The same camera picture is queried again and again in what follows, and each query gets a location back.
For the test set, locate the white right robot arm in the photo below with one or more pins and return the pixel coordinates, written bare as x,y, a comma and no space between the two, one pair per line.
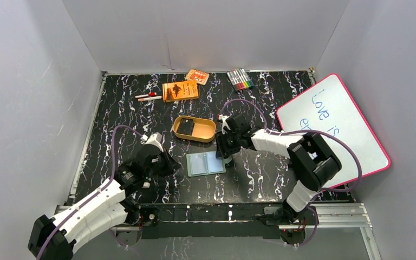
311,158

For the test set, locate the orange book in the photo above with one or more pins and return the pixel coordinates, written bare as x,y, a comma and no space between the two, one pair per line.
179,91

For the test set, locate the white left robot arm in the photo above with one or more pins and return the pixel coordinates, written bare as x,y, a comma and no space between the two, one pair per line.
111,204

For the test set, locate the pink framed whiteboard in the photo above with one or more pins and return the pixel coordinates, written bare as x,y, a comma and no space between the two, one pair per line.
328,106

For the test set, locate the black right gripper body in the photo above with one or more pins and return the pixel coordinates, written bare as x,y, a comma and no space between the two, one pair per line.
228,142

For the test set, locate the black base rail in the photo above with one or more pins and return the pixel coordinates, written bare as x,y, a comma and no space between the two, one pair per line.
263,220

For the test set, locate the orange oval tray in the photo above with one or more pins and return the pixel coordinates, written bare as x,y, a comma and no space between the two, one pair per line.
204,129

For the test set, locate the mint green card holder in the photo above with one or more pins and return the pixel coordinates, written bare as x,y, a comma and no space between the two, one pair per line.
204,163

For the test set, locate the small orange card box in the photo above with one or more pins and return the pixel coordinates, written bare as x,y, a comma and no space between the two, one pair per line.
200,77

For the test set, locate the white marker pen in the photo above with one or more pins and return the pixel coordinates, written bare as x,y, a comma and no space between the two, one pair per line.
149,98

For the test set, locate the coloured marker pack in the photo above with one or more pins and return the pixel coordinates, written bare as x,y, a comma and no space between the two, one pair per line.
239,79

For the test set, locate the black credit card stack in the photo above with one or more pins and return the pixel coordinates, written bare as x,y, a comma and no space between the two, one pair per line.
186,126

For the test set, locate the red capped marker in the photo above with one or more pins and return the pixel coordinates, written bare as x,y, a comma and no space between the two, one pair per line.
151,94

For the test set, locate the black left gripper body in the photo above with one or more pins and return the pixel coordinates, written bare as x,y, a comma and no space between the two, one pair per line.
163,161

